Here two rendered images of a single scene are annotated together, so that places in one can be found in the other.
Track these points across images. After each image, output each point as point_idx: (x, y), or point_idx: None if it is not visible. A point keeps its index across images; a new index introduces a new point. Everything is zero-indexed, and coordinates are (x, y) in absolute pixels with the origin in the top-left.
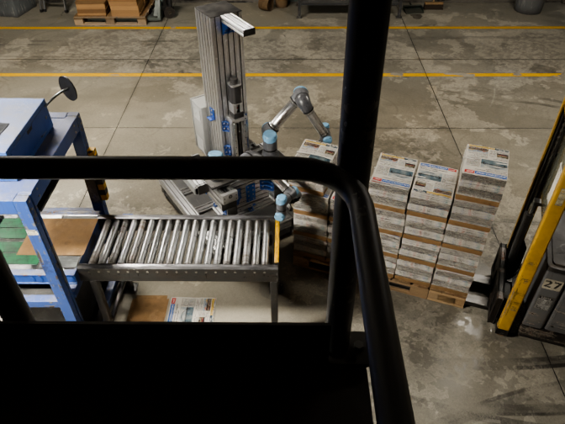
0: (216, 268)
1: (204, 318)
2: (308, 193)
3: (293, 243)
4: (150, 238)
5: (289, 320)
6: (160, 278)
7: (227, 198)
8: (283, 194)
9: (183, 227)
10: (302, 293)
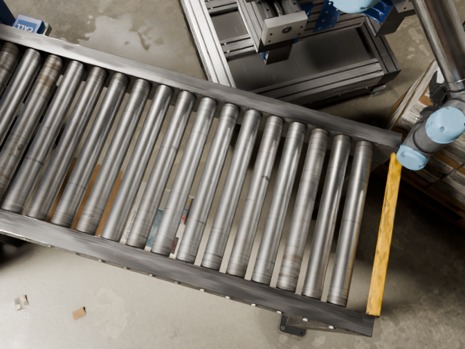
0: (207, 287)
1: (178, 240)
2: None
3: (367, 114)
4: (58, 124)
5: (326, 287)
6: (64, 251)
7: (278, 32)
8: (460, 112)
9: (150, 111)
10: (361, 230)
